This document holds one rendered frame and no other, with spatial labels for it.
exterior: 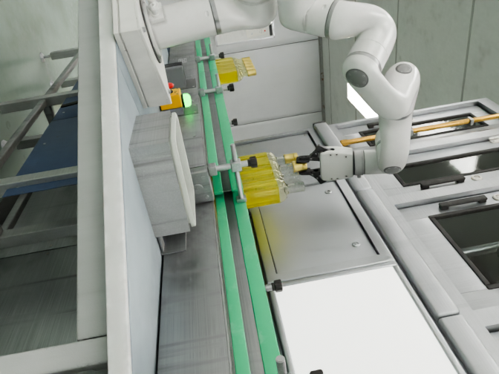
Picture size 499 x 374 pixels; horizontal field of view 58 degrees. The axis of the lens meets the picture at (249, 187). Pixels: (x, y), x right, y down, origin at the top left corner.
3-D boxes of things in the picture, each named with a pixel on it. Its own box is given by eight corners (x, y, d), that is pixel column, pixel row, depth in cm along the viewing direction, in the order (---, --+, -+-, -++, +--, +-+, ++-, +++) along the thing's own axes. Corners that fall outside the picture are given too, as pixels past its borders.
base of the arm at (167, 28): (141, 18, 98) (210, 1, 98) (134, -19, 104) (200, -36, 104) (161, 67, 112) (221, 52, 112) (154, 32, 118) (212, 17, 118)
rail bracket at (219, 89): (198, 98, 165) (235, 92, 165) (194, 79, 161) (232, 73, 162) (198, 94, 168) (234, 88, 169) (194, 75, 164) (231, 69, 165)
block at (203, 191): (188, 207, 118) (214, 202, 118) (180, 176, 113) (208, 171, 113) (188, 199, 121) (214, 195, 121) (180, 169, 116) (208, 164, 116)
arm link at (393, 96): (357, 82, 121) (336, 123, 115) (362, 15, 104) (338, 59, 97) (418, 97, 116) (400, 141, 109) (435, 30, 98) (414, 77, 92)
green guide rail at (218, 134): (209, 172, 118) (239, 166, 119) (209, 168, 118) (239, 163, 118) (194, 31, 268) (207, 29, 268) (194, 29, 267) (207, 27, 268)
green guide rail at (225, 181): (214, 195, 122) (243, 190, 123) (213, 192, 122) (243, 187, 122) (196, 44, 272) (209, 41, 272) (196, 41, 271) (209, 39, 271)
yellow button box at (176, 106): (161, 118, 148) (184, 114, 148) (156, 96, 144) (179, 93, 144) (162, 110, 154) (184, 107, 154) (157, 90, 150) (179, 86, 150)
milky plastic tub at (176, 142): (157, 238, 99) (196, 231, 99) (130, 147, 87) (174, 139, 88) (160, 197, 114) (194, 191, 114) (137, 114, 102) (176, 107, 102)
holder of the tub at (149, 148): (160, 257, 102) (194, 250, 102) (128, 148, 87) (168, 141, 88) (163, 214, 116) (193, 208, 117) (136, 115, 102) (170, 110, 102)
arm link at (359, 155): (362, 171, 143) (353, 171, 144) (362, 145, 139) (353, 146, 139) (364, 182, 137) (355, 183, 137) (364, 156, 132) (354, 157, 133)
